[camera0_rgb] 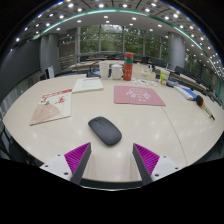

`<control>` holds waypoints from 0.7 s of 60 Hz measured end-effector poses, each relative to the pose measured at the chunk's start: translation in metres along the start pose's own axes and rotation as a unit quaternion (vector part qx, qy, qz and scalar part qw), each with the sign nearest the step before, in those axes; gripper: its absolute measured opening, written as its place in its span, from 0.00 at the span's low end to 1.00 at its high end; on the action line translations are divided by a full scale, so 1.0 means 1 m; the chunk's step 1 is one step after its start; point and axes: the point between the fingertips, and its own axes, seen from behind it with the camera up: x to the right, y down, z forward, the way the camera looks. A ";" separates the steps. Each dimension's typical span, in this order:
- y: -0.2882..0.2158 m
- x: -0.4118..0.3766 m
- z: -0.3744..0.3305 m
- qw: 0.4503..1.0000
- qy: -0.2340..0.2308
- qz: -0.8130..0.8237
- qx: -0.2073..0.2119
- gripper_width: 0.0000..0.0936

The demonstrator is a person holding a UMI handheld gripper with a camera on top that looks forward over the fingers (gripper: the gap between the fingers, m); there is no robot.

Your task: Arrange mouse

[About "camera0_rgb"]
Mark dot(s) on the black computer mouse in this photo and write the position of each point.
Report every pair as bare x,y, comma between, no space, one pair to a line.
105,130

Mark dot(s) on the green white paper cup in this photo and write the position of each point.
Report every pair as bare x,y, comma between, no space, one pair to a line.
164,77

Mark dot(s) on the red white fan-print magazine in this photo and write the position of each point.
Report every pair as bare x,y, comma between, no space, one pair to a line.
53,106

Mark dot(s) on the blue white book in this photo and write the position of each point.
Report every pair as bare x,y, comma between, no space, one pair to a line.
185,92

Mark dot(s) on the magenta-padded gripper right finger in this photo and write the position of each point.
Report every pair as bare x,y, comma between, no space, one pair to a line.
160,166

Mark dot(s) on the colourful sticker sheet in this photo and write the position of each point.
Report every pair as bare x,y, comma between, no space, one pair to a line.
145,82

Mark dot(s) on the red bottle with green band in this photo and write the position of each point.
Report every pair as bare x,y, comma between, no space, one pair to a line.
128,68

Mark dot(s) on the white lidded mug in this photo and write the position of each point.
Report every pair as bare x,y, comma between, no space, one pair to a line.
117,72

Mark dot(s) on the pink printed mouse pad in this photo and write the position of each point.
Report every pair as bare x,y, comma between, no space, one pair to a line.
138,95

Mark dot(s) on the dark office chairs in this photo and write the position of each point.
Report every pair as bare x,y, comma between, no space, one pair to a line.
159,62

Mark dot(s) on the black gooseneck desk microphone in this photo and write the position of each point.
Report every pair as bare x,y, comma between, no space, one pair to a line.
94,73

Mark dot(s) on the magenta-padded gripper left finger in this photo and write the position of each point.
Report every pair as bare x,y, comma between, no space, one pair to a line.
60,165

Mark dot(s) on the white standing panel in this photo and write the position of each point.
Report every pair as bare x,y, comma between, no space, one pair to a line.
50,72

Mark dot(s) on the beige cardboard box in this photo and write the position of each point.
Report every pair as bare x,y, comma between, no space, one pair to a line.
143,73

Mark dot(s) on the long curved conference desk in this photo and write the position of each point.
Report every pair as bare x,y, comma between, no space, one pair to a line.
83,65

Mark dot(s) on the dark gooseneck desk microphone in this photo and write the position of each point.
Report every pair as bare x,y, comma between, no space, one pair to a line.
172,83

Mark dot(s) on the white paper cup stack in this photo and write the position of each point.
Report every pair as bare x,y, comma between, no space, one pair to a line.
104,71

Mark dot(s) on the black handheld microphone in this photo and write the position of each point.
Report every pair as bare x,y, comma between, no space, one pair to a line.
200,101

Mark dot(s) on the ceiling lights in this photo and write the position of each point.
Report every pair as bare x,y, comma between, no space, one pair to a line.
101,5

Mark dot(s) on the white paper booklet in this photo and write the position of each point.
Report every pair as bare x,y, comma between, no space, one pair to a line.
87,84

